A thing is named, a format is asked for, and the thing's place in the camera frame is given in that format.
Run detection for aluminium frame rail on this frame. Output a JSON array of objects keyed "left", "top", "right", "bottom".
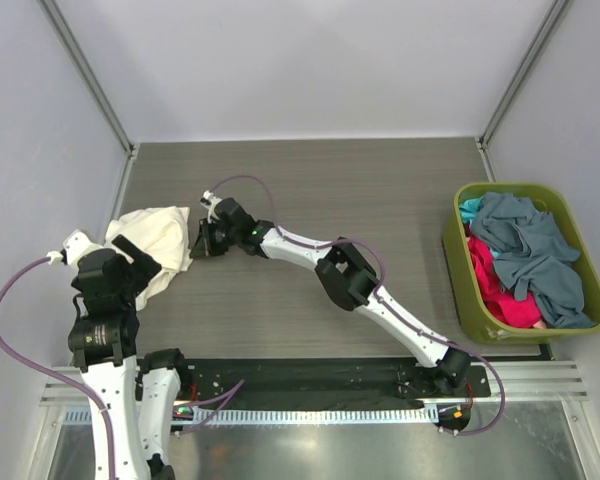
[{"left": 493, "top": 360, "right": 588, "bottom": 402}]

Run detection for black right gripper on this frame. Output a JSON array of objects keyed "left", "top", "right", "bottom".
[{"left": 190, "top": 219, "right": 240, "bottom": 261}]

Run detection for grey blue t shirt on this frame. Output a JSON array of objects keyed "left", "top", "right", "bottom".
[{"left": 469, "top": 192, "right": 595, "bottom": 329}]

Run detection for olive green plastic bin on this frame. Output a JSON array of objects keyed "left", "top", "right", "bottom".
[{"left": 442, "top": 182, "right": 600, "bottom": 344}]

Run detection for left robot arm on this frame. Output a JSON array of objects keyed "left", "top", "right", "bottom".
[{"left": 63, "top": 230, "right": 192, "bottom": 479}]

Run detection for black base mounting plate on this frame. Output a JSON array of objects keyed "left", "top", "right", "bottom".
[{"left": 187, "top": 357, "right": 491, "bottom": 411}]

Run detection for aluminium corner post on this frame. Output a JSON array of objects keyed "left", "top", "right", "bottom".
[
  {"left": 477, "top": 0, "right": 576, "bottom": 151},
  {"left": 37, "top": 0, "right": 137, "bottom": 159}
]

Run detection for teal t shirt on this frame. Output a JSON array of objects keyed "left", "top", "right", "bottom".
[{"left": 458, "top": 196, "right": 483, "bottom": 225}]

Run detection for cream white t shirt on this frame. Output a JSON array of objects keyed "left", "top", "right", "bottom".
[{"left": 105, "top": 206, "right": 193, "bottom": 311}]

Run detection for right aluminium corner post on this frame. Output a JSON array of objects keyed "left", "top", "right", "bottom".
[{"left": 477, "top": 0, "right": 576, "bottom": 151}]

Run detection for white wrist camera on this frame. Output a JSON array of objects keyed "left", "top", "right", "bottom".
[
  {"left": 46, "top": 229, "right": 103, "bottom": 268},
  {"left": 200, "top": 190, "right": 223, "bottom": 223}
]

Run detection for white slotted cable duct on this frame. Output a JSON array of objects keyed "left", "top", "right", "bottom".
[{"left": 63, "top": 404, "right": 439, "bottom": 428}]

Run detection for red t shirt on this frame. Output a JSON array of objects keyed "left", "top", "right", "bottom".
[{"left": 464, "top": 224, "right": 545, "bottom": 329}]

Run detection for left aluminium corner post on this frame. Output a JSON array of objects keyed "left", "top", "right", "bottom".
[{"left": 37, "top": 0, "right": 137, "bottom": 159}]

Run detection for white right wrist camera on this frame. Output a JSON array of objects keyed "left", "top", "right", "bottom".
[{"left": 200, "top": 190, "right": 223, "bottom": 223}]

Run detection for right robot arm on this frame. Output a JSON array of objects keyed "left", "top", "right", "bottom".
[{"left": 191, "top": 191, "right": 471, "bottom": 396}]

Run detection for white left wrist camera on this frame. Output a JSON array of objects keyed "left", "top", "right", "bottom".
[{"left": 46, "top": 229, "right": 103, "bottom": 268}]

